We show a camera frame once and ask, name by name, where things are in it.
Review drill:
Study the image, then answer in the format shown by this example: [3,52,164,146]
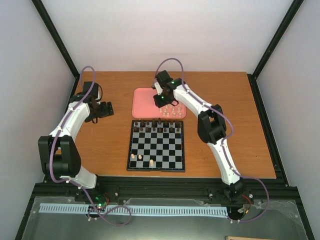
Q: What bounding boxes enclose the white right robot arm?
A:
[152,70,244,203]

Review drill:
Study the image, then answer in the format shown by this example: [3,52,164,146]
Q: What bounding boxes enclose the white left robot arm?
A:
[38,81,114,202]

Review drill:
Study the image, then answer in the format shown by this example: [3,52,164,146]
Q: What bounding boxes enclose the black white chess board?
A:
[126,118,186,173]

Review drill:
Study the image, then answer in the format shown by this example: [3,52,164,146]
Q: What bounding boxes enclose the pink plastic tray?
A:
[132,88,187,119]

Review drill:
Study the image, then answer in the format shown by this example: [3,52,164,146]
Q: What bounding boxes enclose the dark brown knight piece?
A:
[140,120,146,128]

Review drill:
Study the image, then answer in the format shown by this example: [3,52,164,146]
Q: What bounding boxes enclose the light blue cable duct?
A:
[38,203,228,218]

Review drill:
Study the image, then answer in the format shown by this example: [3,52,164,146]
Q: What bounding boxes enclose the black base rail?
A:
[32,174,301,208]

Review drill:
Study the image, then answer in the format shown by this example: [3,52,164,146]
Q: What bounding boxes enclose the black aluminium frame post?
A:
[31,0,80,78]

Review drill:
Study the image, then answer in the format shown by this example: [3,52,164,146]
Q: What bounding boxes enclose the black right frame post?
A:
[251,0,305,78]

